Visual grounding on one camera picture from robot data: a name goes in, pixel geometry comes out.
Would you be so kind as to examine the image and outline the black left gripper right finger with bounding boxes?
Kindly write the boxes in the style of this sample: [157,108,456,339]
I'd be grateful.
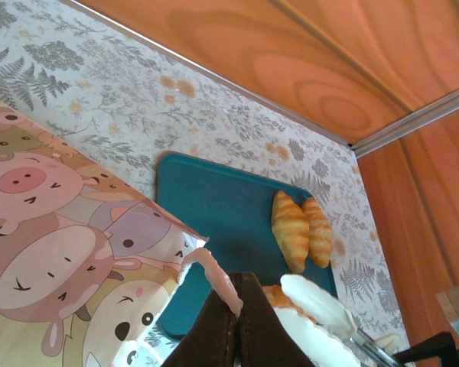
[235,271,317,367]

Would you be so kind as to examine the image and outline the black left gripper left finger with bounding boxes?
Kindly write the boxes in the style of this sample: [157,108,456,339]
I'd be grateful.
[162,271,241,367]

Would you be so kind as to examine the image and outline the glazed braided fake bread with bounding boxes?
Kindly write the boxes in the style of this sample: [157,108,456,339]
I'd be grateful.
[262,284,317,324]

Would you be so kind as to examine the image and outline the golden fake croissant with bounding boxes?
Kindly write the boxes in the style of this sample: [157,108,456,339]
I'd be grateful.
[270,190,311,274]
[301,196,334,269]

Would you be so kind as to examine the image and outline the cartoon animal print paper bag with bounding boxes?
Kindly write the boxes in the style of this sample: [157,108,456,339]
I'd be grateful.
[0,93,363,367]

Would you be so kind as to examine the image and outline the teal plastic tray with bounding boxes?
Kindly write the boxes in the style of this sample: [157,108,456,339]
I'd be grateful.
[155,151,340,341]

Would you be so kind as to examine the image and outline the floral patterned table mat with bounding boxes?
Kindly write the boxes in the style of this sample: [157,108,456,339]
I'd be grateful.
[0,0,412,367]

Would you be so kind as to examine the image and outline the aluminium back edge strip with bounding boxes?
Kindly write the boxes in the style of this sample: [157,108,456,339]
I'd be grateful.
[59,0,353,149]

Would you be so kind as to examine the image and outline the aluminium frame post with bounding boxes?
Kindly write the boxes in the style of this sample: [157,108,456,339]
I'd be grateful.
[350,82,459,160]

